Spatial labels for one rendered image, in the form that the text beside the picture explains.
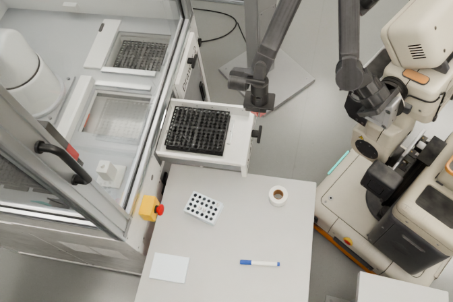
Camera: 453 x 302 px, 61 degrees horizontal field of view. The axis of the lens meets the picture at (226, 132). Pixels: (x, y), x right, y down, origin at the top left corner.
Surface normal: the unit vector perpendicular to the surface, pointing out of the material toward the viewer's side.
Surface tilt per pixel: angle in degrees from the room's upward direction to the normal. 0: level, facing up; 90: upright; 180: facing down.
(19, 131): 90
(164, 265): 0
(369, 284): 0
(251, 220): 0
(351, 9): 57
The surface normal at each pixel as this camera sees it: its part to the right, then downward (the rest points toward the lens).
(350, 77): -0.26, 0.45
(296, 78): -0.05, -0.46
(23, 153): 0.98, 0.11
